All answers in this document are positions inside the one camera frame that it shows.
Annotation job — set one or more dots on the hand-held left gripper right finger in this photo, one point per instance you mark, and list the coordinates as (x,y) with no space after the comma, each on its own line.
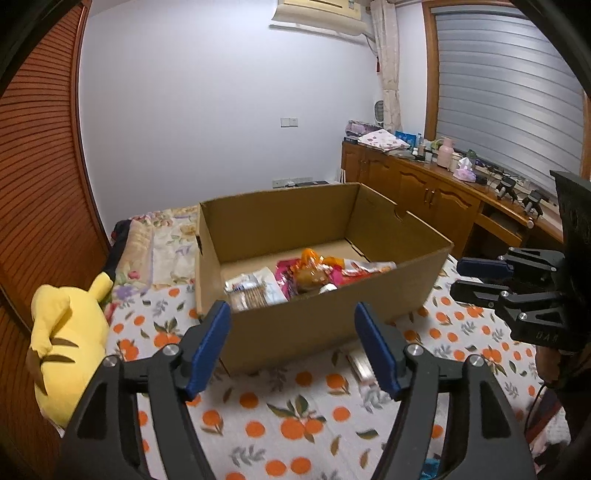
(376,350)

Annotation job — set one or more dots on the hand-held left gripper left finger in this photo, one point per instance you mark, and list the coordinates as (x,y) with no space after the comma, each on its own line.
(210,341)

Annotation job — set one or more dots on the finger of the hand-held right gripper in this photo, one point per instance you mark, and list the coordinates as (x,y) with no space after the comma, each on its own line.
(480,268)
(475,291)

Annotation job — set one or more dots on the white roll snack packet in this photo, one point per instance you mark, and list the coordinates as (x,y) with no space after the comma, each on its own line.
(360,365)

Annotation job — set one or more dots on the clear cracker packet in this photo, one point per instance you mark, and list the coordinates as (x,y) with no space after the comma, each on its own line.
(249,297)

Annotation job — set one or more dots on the silver and blue snack packet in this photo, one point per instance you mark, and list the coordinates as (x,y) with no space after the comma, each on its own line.
(238,282)

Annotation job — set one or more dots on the cardboard box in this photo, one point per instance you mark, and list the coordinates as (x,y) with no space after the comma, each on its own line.
(300,332)

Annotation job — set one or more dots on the silver printed snack packet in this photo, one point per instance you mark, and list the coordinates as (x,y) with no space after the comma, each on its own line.
(270,284)

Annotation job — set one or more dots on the silver and orange snack packet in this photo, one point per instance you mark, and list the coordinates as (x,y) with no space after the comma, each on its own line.
(369,267)

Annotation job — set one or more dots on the pink snack packet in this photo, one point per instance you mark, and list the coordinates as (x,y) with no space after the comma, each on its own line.
(288,272)

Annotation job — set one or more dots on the blue candy wrapper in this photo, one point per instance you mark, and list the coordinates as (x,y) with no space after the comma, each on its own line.
(433,468)

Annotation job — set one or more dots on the person's right forearm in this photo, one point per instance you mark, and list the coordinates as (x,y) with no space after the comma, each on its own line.
(551,369)

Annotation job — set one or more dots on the small white snack packet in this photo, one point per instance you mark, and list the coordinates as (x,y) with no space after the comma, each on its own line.
(328,288)

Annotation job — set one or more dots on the spare black gripper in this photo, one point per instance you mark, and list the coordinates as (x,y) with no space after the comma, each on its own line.
(505,187)
(535,203)

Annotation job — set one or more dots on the pink tissue pack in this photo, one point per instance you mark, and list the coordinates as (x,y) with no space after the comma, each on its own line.
(464,170)

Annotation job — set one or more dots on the orange print bedsheet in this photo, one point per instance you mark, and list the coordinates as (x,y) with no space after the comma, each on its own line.
(300,415)

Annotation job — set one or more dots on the floral quilt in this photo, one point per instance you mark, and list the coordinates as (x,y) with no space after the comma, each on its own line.
(171,244)

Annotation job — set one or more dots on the wooden cabinet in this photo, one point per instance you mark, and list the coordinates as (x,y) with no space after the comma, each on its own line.
(415,184)

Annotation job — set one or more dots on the dark green bottle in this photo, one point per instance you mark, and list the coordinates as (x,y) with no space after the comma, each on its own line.
(471,155)

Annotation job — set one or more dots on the pink bottle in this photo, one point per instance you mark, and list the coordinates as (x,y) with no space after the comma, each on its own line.
(444,154)

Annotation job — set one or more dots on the cluster of toiletry bottles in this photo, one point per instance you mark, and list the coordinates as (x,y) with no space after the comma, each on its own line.
(427,154)

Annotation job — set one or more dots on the black cloth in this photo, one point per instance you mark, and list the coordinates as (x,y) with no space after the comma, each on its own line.
(119,233)

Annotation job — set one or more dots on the yellow plush toy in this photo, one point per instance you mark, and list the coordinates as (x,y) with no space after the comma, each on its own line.
(60,332)

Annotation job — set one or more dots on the folded pink floral cloth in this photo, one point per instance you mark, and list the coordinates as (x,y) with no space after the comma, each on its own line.
(381,138)

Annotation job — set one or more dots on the grey window blind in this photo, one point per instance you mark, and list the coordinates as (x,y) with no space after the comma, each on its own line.
(498,92)

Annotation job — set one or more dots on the folded purple cloth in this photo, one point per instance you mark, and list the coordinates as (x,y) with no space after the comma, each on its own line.
(358,128)

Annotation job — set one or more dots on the small white fan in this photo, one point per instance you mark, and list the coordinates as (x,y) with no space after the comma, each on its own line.
(379,110)

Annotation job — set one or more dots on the pale floral curtain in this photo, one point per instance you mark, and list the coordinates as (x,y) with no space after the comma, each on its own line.
(390,69)

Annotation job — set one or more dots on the louvred wooden wardrobe door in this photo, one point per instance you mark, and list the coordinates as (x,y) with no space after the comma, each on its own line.
(41,161)

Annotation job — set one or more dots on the white air conditioner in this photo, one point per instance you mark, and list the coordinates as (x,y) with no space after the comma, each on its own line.
(318,11)

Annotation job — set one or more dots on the wooden window frame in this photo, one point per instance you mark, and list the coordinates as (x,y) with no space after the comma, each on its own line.
(430,69)

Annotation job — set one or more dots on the white wall switch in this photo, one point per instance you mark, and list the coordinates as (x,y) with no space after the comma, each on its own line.
(289,122)

